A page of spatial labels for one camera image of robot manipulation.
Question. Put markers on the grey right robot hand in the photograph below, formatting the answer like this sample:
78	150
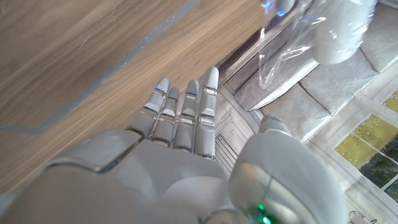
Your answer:
140	183

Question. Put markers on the printed sofa backdrop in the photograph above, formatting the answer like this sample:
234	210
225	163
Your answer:
342	102

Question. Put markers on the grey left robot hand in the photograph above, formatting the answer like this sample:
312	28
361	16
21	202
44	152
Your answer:
284	4

